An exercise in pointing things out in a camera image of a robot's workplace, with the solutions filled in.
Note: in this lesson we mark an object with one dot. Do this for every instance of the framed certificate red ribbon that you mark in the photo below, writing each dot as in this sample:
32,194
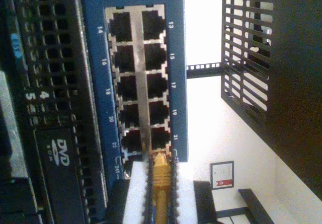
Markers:
222,175

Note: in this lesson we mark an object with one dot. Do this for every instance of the black metal frame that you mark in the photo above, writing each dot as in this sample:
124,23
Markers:
254,205

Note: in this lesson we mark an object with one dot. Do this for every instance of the black rack server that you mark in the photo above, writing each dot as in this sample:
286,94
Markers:
50,108

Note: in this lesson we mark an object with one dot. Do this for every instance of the blue network switch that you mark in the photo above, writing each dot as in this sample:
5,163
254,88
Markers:
95,70

